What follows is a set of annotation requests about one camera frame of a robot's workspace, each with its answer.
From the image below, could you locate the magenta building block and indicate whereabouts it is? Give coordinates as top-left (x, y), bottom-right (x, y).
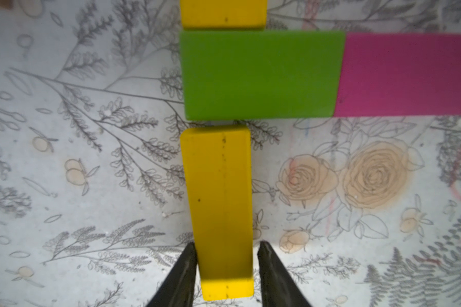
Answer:
top-left (334, 33), bottom-right (461, 117)

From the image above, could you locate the yellow building block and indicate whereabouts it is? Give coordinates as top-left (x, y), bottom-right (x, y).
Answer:
top-left (181, 125), bottom-right (254, 301)
top-left (180, 0), bottom-right (268, 29)

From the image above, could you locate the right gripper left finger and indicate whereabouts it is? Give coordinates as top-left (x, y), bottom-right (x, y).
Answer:
top-left (146, 242), bottom-right (198, 307)

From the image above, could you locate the green building block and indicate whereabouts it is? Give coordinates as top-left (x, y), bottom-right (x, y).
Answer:
top-left (179, 30), bottom-right (346, 121)

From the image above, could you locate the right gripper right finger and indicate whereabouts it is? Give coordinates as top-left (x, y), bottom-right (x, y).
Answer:
top-left (257, 240), bottom-right (312, 307)

